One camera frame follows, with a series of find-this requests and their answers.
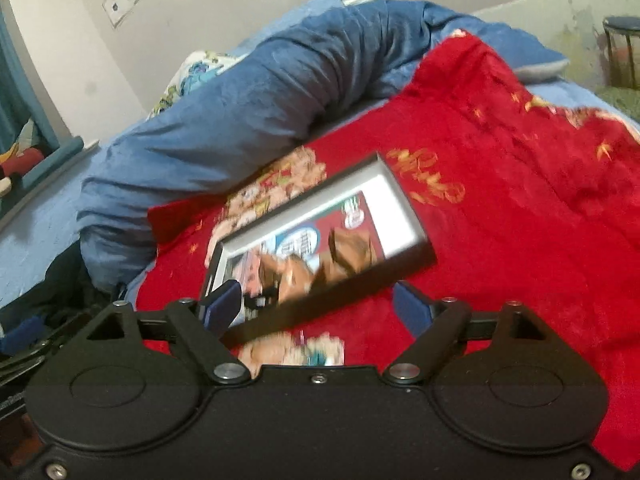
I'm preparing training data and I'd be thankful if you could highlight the brown triangular snack packet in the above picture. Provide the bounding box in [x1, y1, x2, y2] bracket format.
[329, 229, 378, 276]

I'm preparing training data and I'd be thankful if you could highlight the black shallow box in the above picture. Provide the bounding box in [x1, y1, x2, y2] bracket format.
[196, 148, 436, 346]

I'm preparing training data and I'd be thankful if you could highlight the colourful booklet in box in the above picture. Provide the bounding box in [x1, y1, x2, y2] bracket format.
[224, 191, 385, 325]

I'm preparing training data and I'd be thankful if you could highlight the black clothing pile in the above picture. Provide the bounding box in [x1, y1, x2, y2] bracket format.
[1, 242, 126, 361]

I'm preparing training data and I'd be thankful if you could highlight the red embroidered quilt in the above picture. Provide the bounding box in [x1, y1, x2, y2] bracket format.
[136, 32, 639, 469]

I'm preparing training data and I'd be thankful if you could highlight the blue plush blanket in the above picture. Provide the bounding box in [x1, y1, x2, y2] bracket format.
[77, 0, 568, 292]

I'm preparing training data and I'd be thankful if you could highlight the cartoon print pillow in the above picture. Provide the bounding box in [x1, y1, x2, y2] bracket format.
[148, 51, 246, 118]

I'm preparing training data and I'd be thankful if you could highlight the plush toy on sill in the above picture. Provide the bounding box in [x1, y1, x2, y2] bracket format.
[0, 119, 49, 197]

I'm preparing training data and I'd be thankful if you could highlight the teal curtain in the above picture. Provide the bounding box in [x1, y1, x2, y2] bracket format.
[1, 22, 85, 197]

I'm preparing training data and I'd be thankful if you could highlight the dark metal stool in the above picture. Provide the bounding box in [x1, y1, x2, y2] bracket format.
[602, 15, 640, 91]

